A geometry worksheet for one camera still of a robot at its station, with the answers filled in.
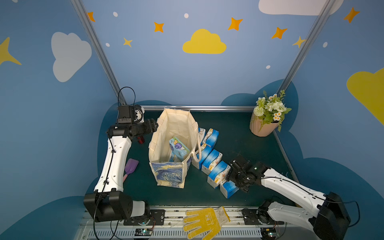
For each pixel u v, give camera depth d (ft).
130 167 2.98
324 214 1.30
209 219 2.41
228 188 2.47
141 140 3.31
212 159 2.83
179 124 3.03
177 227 2.37
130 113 1.88
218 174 2.64
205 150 2.97
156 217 2.42
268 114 2.87
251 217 2.42
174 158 2.90
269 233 2.34
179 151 2.67
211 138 3.17
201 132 3.23
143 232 2.31
